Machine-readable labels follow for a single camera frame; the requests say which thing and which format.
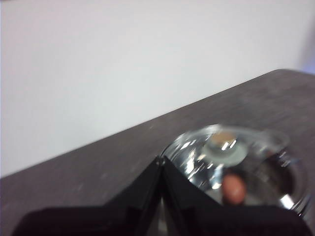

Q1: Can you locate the glass lid with green knob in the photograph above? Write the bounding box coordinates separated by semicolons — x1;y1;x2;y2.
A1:
159;124;311;217

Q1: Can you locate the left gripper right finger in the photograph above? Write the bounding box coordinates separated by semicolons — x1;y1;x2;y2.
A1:
161;156;308;236

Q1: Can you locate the pale green electric cooking pot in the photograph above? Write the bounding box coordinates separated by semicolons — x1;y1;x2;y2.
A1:
162;127;311;218

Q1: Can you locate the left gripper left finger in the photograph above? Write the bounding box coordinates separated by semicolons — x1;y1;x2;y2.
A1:
11;156;163;236

